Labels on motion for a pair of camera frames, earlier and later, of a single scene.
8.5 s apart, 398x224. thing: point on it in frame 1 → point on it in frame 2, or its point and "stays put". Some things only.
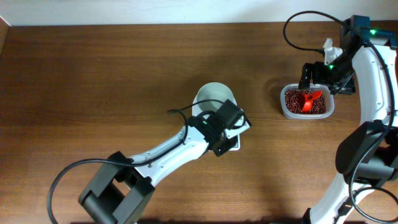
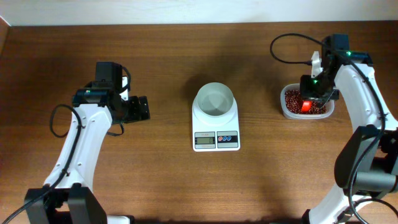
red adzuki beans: (293, 104) stays put
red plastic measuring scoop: (308, 98) stays put
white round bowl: (212, 91) stays put
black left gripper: (220, 150) → (138, 114)
